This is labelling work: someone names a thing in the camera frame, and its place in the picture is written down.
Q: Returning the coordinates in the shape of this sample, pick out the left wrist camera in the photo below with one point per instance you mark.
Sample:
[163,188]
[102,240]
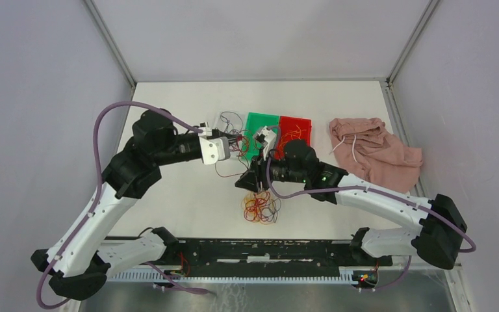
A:
[214,150]

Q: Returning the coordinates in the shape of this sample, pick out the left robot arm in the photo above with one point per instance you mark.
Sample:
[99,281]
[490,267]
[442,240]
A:
[77,266]

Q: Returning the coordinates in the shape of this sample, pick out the clear plastic bin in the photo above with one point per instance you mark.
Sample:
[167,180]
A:
[232,122]

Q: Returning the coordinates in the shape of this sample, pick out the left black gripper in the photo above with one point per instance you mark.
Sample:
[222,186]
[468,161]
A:
[230,136]

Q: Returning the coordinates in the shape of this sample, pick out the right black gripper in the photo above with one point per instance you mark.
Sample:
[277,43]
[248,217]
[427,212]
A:
[252,178]

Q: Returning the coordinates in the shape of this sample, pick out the white slotted cable duct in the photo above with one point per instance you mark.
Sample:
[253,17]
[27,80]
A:
[150,275]

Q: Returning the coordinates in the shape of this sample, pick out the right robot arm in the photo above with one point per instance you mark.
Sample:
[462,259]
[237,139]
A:
[432,229]

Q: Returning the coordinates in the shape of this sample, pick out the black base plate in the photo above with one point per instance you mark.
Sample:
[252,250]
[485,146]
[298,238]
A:
[261,258]

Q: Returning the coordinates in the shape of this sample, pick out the pink cloth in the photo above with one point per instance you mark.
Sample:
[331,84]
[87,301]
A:
[365,148]

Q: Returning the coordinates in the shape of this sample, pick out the red plastic bin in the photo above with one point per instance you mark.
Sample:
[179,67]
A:
[293,128]

